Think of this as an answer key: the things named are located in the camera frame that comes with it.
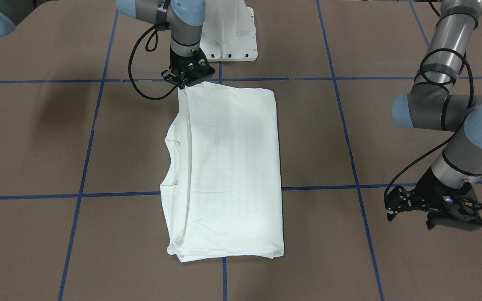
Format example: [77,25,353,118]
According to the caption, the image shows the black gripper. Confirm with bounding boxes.
[384,168,482,231]
[161,49,215,88]

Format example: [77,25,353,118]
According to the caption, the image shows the white long-sleeve printed shirt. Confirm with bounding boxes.
[159,82,285,263]

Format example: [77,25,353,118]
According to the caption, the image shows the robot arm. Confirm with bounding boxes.
[0,0,215,88]
[383,0,482,231]

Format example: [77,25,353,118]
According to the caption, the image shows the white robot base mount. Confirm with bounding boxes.
[200,0,258,62]

